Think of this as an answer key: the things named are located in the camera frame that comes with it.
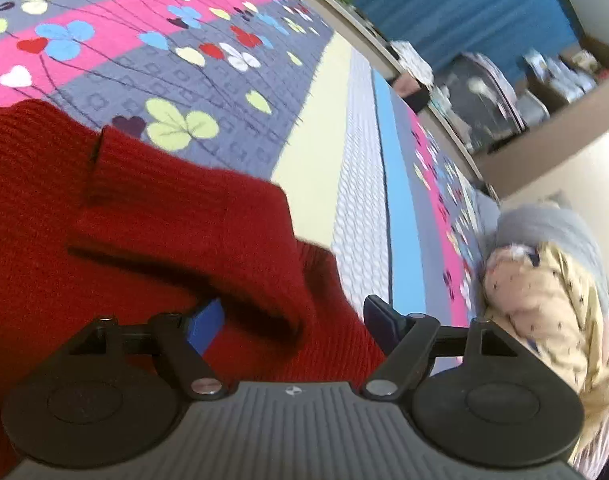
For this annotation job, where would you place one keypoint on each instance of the grey pillow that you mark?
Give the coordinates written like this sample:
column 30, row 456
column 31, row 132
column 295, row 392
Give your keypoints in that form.
column 544, row 225

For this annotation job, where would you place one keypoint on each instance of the cream star-print quilt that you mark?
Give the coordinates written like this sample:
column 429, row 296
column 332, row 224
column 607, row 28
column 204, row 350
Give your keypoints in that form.
column 544, row 310

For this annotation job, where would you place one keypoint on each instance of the pink and black garment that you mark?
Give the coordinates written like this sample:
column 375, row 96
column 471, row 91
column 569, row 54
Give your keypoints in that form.
column 412, row 92

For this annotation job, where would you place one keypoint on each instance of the floral striped bed sheet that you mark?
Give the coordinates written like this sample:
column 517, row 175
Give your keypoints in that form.
column 184, row 35

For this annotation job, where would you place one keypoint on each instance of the red knit sweater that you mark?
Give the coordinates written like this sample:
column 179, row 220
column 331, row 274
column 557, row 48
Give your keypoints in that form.
column 134, row 240

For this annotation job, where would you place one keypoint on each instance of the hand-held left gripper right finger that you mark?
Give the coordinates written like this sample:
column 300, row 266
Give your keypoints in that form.
column 379, row 317

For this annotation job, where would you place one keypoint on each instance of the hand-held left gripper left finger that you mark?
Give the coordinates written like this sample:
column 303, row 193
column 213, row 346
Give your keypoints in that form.
column 207, row 325

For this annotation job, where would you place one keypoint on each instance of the white patterned cloth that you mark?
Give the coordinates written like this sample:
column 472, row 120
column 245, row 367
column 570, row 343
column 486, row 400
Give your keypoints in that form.
column 414, row 62

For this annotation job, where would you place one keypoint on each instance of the blue curtain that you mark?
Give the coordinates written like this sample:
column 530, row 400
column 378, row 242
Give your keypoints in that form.
column 459, row 5

